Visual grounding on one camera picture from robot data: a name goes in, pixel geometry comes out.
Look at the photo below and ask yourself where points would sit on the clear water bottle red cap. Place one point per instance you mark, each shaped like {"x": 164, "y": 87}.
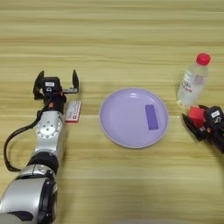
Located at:
{"x": 192, "y": 84}

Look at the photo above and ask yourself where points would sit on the purple round plate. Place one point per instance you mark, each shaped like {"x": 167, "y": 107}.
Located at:
{"x": 128, "y": 128}

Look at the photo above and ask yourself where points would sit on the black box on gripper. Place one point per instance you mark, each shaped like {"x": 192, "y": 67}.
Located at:
{"x": 214, "y": 115}
{"x": 51, "y": 85}

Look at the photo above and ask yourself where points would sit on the red and white small box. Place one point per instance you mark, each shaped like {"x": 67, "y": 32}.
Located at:
{"x": 73, "y": 112}

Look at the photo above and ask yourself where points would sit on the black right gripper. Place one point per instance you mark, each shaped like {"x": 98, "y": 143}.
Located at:
{"x": 215, "y": 137}

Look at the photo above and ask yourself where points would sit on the red cube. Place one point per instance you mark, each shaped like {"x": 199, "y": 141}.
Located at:
{"x": 197, "y": 115}

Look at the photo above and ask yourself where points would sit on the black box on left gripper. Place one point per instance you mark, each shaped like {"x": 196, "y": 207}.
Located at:
{"x": 51, "y": 85}

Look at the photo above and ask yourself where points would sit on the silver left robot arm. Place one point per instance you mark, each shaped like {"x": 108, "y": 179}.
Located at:
{"x": 43, "y": 145}

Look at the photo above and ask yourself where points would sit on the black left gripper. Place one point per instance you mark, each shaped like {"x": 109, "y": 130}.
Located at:
{"x": 55, "y": 102}

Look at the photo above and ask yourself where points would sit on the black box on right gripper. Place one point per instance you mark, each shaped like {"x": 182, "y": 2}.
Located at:
{"x": 214, "y": 115}

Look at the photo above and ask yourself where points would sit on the purple rectangular block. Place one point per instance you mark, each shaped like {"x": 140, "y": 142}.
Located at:
{"x": 151, "y": 117}

